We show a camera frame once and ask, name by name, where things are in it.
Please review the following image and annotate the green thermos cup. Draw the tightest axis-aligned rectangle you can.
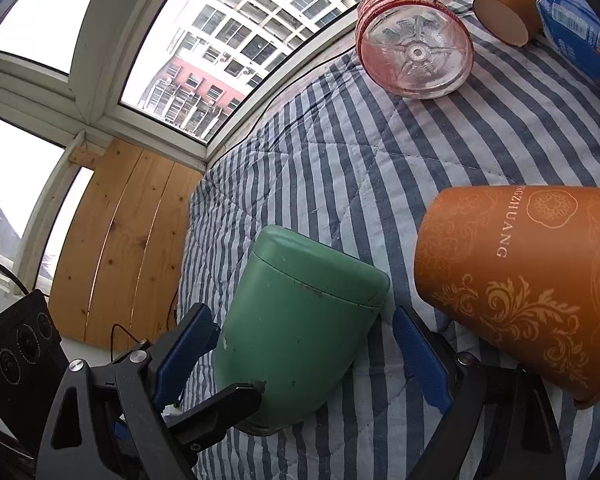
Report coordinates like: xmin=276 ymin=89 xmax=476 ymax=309
xmin=213 ymin=226 xmax=391 ymax=437

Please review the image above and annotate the near brown paper cup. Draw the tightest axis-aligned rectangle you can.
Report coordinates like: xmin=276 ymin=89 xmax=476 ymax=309
xmin=414 ymin=185 xmax=600 ymax=408

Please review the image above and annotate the wooden board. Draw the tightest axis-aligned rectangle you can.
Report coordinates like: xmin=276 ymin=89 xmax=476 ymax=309
xmin=48 ymin=140 xmax=202 ymax=351

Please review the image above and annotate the blue striped quilt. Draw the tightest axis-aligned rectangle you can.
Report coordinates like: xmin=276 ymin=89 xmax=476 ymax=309
xmin=178 ymin=0 xmax=600 ymax=479

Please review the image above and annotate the pink clear plastic bottle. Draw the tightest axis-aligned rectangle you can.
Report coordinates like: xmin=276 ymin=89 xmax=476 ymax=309
xmin=355 ymin=0 xmax=475 ymax=100

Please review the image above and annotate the blue orange snack can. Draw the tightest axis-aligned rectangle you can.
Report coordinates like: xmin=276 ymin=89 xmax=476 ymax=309
xmin=536 ymin=0 xmax=600 ymax=87

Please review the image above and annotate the black camera box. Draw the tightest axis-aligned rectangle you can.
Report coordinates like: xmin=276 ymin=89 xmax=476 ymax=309
xmin=0 ymin=289 xmax=69 ymax=454

